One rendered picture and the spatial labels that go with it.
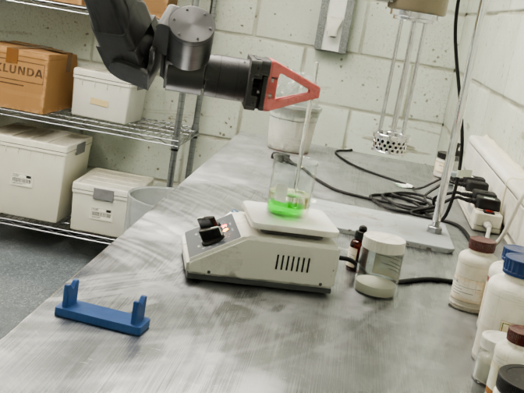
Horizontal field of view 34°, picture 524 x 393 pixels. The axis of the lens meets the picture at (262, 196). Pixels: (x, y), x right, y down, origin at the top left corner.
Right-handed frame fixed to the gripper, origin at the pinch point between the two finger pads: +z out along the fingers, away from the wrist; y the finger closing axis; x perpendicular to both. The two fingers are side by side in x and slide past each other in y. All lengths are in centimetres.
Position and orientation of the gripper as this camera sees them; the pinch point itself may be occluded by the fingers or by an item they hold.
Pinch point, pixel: (313, 91)
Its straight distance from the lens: 114.6
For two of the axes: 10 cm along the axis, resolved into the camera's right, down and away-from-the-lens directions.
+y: -0.7, -2.3, 9.7
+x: -1.6, 9.6, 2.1
